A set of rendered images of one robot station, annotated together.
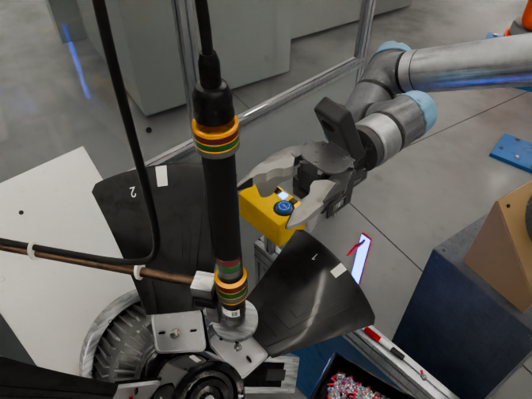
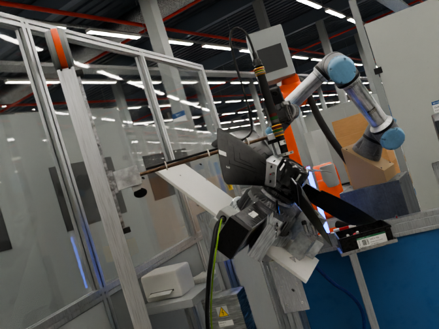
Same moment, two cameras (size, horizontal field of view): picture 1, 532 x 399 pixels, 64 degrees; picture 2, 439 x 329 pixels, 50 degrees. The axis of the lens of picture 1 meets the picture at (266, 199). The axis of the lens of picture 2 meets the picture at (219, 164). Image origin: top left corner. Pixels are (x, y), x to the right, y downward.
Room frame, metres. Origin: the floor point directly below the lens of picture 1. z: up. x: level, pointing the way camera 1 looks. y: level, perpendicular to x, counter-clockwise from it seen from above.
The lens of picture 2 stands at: (-1.27, 1.10, 1.29)
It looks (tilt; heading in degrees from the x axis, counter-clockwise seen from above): 1 degrees up; 334
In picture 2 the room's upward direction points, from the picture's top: 17 degrees counter-clockwise
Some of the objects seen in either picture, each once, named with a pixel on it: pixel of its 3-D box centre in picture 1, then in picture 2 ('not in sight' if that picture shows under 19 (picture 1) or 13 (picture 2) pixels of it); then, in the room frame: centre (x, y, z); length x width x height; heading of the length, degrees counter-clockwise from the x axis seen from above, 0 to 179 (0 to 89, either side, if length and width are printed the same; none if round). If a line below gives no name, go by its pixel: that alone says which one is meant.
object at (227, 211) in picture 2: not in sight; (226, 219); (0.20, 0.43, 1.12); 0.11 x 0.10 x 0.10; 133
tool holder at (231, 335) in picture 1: (226, 303); (279, 144); (0.33, 0.06, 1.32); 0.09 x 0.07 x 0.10; 78
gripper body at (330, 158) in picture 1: (336, 168); (283, 112); (0.47, -0.10, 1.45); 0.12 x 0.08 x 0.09; 132
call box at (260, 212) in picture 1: (271, 212); not in sight; (0.79, -0.02, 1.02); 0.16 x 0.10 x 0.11; 43
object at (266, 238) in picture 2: not in sight; (264, 237); (0.14, 0.35, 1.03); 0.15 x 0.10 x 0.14; 43
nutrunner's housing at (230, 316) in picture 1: (226, 235); (270, 106); (0.32, 0.05, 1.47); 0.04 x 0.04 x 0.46
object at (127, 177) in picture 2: not in sight; (125, 178); (0.46, 0.66, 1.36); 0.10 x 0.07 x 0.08; 78
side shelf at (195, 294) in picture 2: not in sight; (185, 292); (0.65, 0.51, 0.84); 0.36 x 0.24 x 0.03; 133
